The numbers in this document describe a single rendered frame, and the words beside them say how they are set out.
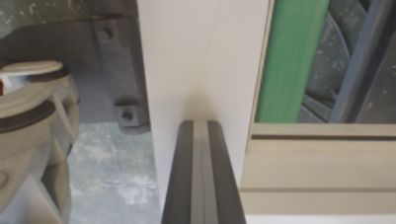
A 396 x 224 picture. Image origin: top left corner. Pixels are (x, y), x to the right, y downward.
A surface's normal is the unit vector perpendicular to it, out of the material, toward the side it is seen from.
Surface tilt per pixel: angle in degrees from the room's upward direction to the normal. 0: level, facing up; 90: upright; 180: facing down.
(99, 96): 0
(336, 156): 90
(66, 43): 0
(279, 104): 0
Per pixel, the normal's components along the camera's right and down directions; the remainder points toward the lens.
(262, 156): 0.02, -0.88
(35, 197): 0.18, 0.46
